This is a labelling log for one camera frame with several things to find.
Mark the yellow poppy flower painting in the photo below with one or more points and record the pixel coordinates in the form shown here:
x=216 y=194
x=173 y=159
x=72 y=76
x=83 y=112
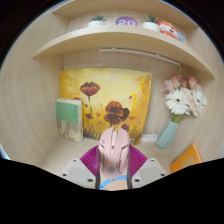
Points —
x=110 y=90

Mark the pink computer mouse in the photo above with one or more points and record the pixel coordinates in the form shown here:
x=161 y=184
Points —
x=113 y=150

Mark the white light bar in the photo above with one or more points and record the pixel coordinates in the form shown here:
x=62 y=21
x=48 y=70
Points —
x=140 y=54

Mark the pale teal faceted vase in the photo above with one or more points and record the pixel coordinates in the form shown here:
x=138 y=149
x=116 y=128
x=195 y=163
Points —
x=166 y=135

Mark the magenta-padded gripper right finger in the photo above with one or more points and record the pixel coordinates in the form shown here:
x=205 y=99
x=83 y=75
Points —
x=148 y=170

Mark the round purple sign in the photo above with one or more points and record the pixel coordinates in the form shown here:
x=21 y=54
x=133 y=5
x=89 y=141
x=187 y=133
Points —
x=126 y=22

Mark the orange book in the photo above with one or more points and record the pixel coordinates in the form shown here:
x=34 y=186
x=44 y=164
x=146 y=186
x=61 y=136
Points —
x=186 y=158

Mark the curved wooden shelf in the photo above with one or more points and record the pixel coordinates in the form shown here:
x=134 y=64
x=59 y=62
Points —
x=123 y=6
x=116 y=38

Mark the orange and white toy figure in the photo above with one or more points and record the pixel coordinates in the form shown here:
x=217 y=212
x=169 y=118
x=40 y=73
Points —
x=170 y=30

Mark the pink and white flower bouquet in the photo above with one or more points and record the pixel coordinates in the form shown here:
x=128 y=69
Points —
x=180 y=100

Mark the green covered book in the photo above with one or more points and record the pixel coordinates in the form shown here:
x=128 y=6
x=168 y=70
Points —
x=68 y=118

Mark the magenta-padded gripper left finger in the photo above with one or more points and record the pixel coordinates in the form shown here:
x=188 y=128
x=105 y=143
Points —
x=78 y=170

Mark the small potted plant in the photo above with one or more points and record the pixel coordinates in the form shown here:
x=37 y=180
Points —
x=150 y=25
x=97 y=22

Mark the white power strip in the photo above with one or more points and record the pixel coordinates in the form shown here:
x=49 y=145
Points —
x=149 y=137

